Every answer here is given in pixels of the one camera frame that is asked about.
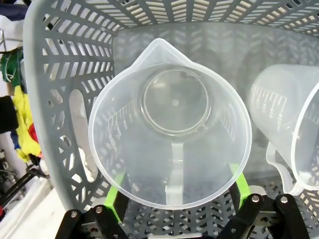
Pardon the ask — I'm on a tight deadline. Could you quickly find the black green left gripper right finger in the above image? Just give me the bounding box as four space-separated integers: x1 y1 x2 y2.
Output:
224 163 310 239

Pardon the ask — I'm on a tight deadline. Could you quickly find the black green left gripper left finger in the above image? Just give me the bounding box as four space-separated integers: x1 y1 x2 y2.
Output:
55 173 130 239

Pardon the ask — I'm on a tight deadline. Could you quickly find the clear plastic measuring cup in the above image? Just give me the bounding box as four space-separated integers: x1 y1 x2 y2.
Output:
88 38 253 209
249 64 319 196

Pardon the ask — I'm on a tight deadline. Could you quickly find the yellow garment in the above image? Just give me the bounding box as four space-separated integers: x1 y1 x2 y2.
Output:
10 86 42 164

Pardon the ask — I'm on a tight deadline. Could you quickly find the grey plastic lattice basket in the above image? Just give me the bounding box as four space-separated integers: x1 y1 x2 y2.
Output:
22 0 319 239

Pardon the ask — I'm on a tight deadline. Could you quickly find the green garment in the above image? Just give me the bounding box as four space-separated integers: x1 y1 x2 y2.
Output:
0 52 21 86

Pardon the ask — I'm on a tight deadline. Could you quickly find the black metal stand frame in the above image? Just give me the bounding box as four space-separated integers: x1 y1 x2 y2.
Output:
0 154 50 212

